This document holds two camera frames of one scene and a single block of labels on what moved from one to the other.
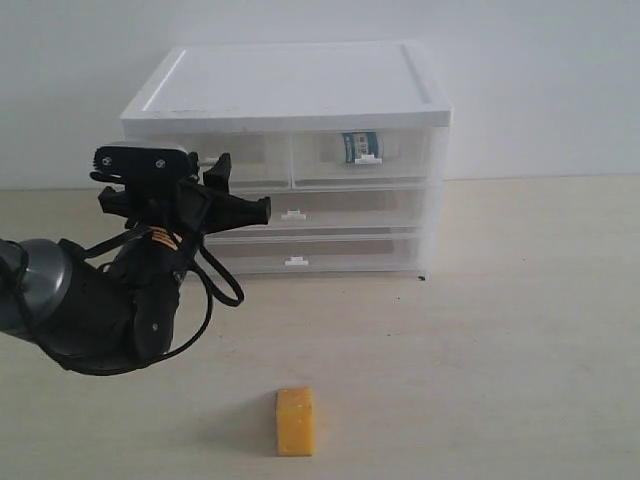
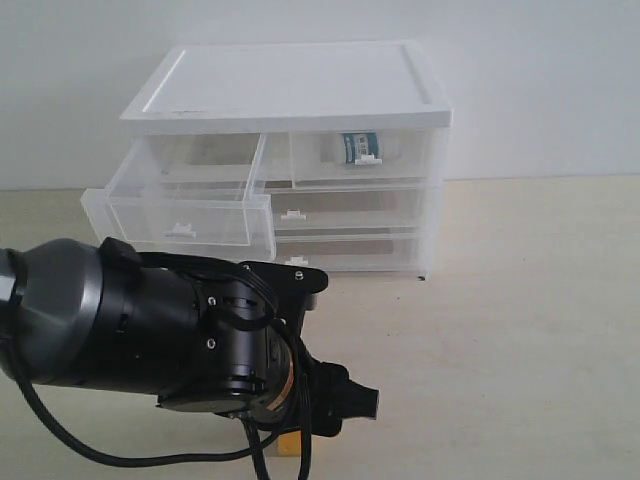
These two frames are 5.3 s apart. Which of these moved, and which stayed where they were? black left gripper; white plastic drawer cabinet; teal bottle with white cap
Moved: black left gripper
Stayed: white plastic drawer cabinet; teal bottle with white cap
